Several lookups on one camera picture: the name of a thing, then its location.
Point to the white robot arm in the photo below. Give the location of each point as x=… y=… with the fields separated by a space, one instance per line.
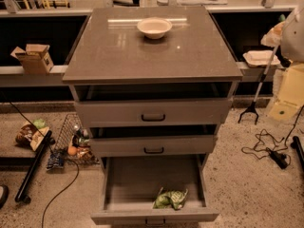
x=289 y=35

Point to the blue snack packet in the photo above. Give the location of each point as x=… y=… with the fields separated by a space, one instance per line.
x=55 y=160

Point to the grey drawer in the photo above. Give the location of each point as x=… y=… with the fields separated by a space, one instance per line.
x=131 y=185
x=173 y=145
x=159 y=112

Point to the wire basket with groceries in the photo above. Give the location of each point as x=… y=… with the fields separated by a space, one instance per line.
x=73 y=142

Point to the green jalapeno chip bag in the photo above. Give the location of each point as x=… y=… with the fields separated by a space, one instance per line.
x=170 y=199

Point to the brown snack bag on floor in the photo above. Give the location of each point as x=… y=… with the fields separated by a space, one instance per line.
x=32 y=134

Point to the black power adapter with cable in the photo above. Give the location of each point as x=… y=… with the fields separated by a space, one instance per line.
x=261 y=150

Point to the reacher grabber tool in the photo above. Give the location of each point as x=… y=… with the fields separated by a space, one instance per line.
x=252 y=107

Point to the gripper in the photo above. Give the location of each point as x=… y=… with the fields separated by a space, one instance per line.
x=294 y=38

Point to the top grey drawer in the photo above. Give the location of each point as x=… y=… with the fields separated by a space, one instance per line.
x=159 y=112

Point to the grey drawer cabinet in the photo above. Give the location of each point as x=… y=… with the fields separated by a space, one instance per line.
x=114 y=61

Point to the bottom grey drawer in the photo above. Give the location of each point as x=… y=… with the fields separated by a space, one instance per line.
x=131 y=185

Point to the black pole right floor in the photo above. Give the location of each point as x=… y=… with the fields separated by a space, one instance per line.
x=296 y=144

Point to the middle grey drawer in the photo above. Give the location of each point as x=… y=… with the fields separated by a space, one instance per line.
x=173 y=145

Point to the white paper bowl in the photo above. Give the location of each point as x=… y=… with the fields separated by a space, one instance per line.
x=154 y=28

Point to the open cardboard box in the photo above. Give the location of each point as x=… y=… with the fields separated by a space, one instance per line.
x=35 y=58

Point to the black pole on floor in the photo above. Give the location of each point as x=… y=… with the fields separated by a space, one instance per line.
x=22 y=194

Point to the white takeout container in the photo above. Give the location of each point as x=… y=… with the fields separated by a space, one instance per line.
x=257 y=58

